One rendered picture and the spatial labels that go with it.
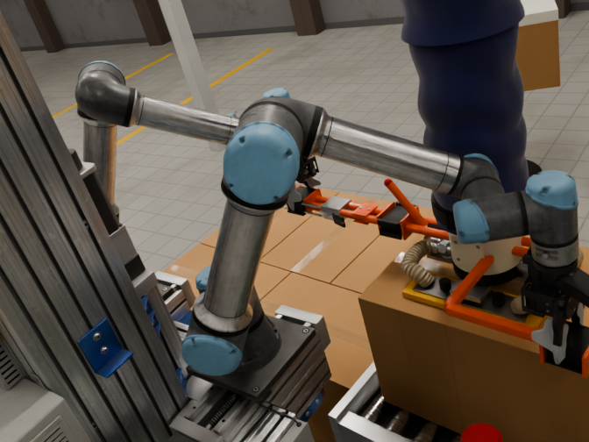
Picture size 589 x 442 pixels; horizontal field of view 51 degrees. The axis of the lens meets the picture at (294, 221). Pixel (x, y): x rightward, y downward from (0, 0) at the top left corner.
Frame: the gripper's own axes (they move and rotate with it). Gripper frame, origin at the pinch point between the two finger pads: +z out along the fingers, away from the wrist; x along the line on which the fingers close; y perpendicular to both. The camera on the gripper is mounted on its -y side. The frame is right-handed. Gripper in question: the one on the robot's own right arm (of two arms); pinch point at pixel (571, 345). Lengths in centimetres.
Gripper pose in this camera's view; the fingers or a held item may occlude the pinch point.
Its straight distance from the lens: 127.6
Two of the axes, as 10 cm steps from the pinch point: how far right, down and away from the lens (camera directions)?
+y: -7.3, -1.7, 6.6
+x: -6.4, 5.3, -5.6
